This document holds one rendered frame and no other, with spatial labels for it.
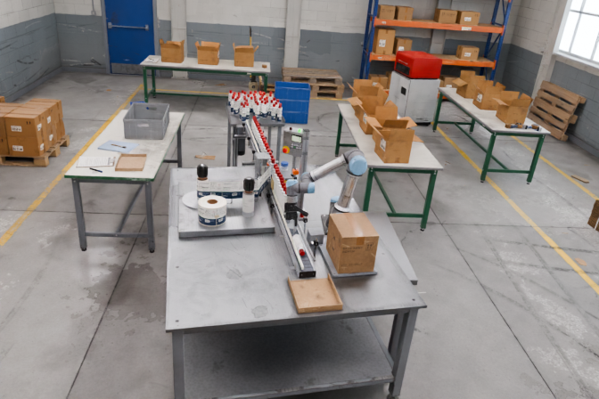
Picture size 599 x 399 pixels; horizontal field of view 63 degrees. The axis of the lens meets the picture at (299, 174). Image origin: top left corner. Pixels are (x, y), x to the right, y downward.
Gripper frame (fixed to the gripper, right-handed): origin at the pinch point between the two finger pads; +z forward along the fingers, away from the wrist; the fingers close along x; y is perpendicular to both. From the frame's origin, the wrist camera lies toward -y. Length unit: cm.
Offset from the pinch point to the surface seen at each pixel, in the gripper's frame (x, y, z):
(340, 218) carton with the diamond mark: 25.5, -24.9, -11.6
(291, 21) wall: -711, -155, -304
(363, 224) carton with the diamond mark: 34, -37, -9
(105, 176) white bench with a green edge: -121, 140, -31
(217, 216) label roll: -16, 52, -9
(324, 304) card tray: 61, -3, 32
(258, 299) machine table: 52, 34, 29
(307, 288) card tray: 46, 3, 26
